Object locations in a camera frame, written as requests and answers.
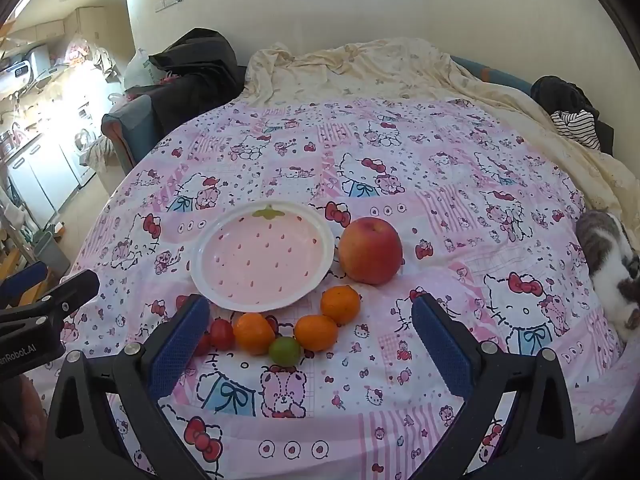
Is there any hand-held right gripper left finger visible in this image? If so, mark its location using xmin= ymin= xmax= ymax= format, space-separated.
xmin=44 ymin=294 xmax=221 ymax=480

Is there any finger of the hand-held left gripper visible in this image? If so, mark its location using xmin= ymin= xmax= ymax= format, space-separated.
xmin=0 ymin=261 xmax=49 ymax=307
xmin=0 ymin=269 xmax=102 ymax=329

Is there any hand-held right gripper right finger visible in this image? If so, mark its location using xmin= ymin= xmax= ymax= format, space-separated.
xmin=400 ymin=292 xmax=581 ymax=480

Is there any orange mandarin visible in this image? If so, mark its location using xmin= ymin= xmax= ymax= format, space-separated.
xmin=233 ymin=312 xmax=277 ymax=356
xmin=294 ymin=314 xmax=340 ymax=352
xmin=320 ymin=285 xmax=362 ymax=325

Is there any small green citrus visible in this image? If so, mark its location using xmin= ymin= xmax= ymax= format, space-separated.
xmin=268 ymin=336 xmax=302 ymax=366

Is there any red apple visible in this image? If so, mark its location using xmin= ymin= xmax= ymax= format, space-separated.
xmin=339 ymin=217 xmax=404 ymax=286

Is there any pink strawberry print plate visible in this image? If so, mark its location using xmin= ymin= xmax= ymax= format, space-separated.
xmin=190 ymin=201 xmax=335 ymax=312

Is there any person's left forearm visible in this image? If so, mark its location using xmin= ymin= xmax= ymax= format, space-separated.
xmin=0 ymin=377 xmax=48 ymax=461

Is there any grey bin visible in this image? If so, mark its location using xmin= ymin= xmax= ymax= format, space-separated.
xmin=32 ymin=232 xmax=71 ymax=277

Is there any white kitchen cabinet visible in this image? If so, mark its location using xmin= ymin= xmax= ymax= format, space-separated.
xmin=5 ymin=145 xmax=83 ymax=221

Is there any white washing machine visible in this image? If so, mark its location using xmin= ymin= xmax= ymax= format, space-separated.
xmin=60 ymin=125 xmax=98 ymax=186

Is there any pink cartoon printed blanket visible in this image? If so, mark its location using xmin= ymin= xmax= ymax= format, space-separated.
xmin=60 ymin=97 xmax=626 ymax=480

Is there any grey and white cat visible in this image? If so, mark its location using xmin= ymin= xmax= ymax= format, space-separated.
xmin=575 ymin=209 xmax=640 ymax=343

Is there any white plastic bag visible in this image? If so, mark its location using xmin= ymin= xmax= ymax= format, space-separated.
xmin=123 ymin=47 xmax=157 ymax=91

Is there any black jacket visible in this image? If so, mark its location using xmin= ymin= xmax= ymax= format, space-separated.
xmin=148 ymin=27 xmax=246 ymax=133

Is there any striped shirt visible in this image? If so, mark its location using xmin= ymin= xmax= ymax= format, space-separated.
xmin=550 ymin=110 xmax=601 ymax=151

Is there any blue headboard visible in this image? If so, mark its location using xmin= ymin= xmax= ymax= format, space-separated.
xmin=450 ymin=55 xmax=533 ymax=96

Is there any black cloth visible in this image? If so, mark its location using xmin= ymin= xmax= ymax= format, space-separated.
xmin=530 ymin=75 xmax=601 ymax=121

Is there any cream floral blanket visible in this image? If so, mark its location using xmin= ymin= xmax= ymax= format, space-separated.
xmin=244 ymin=37 xmax=640 ymax=221

